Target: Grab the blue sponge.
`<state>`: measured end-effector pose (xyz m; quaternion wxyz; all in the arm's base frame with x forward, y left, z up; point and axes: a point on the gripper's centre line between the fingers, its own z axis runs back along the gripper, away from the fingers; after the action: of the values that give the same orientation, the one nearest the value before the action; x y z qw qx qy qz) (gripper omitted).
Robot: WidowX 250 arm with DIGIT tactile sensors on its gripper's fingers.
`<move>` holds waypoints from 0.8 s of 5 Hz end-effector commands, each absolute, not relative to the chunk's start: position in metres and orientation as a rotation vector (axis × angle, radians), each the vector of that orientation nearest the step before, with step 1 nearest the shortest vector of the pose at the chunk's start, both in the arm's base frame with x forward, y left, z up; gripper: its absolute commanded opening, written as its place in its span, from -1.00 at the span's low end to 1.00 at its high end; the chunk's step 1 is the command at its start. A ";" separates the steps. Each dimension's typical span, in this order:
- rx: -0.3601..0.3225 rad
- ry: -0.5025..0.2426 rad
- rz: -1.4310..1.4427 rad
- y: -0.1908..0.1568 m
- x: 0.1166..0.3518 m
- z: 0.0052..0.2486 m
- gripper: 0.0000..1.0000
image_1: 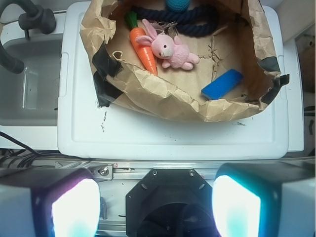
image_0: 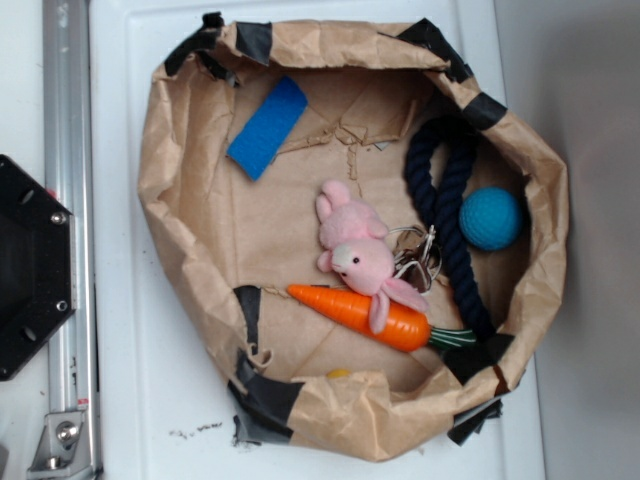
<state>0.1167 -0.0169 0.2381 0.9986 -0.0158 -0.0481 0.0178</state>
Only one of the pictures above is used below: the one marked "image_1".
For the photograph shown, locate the metal keyring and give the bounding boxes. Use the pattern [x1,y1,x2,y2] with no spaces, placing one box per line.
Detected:
[153,21,178,38]

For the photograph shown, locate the black octagonal mount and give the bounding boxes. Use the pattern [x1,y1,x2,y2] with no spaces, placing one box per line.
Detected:
[125,169,219,237]

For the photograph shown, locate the teal crochet ball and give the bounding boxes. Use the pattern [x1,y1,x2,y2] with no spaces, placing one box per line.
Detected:
[166,0,191,13]

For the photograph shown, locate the dark navy rope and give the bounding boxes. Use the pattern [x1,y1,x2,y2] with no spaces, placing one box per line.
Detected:
[130,5,220,38]

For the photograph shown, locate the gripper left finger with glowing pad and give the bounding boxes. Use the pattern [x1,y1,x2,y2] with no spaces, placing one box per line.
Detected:
[0,168,101,237]

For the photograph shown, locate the crumpled brown paper bag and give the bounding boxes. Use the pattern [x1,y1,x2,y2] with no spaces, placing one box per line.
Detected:
[80,0,289,122]

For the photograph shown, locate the white plastic bin lid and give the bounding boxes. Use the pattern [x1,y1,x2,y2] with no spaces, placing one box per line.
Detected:
[57,1,289,161]

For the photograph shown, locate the black hose with clamp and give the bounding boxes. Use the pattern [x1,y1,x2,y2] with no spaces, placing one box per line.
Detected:
[0,0,56,74]

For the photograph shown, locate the pink plush bunny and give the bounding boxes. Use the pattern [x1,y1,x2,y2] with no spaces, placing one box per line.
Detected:
[135,19,200,70]

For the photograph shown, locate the orange toy carrot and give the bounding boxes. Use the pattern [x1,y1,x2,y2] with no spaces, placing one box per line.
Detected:
[124,11,158,76]

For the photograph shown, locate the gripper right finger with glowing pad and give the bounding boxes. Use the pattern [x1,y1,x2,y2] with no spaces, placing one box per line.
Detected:
[212,161,316,237]

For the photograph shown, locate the black cables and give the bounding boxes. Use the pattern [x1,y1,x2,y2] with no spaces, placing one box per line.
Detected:
[0,130,60,168]

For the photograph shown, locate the aluminium rail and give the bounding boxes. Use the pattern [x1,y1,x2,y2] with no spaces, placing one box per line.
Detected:
[55,160,222,181]

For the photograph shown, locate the blue sponge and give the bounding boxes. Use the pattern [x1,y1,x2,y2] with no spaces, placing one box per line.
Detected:
[201,69,243,100]

